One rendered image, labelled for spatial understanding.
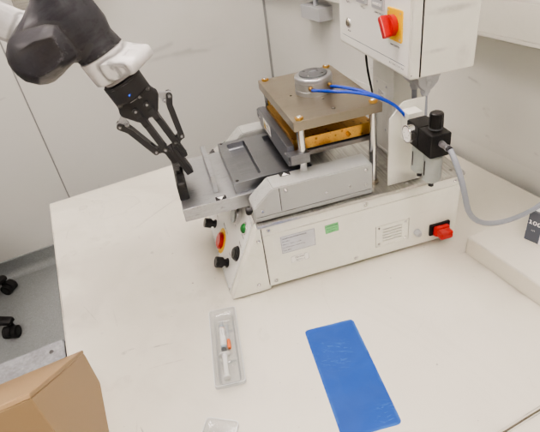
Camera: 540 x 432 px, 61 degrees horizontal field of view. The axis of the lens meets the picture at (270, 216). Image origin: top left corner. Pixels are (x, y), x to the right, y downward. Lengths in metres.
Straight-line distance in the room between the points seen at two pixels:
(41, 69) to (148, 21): 1.50
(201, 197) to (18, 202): 1.70
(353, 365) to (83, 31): 0.74
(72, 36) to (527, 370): 0.95
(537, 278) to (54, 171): 2.11
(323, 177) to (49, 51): 0.53
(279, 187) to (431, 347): 0.41
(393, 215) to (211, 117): 1.67
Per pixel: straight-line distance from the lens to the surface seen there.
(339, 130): 0.95
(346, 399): 0.85
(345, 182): 0.94
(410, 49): 0.90
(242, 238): 0.99
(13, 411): 0.57
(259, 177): 0.94
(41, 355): 1.10
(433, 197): 1.06
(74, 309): 1.16
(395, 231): 1.06
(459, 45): 0.95
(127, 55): 0.88
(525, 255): 1.08
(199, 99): 2.49
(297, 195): 0.91
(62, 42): 0.88
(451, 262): 1.10
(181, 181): 0.95
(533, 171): 1.37
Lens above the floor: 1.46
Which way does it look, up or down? 35 degrees down
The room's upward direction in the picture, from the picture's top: 9 degrees counter-clockwise
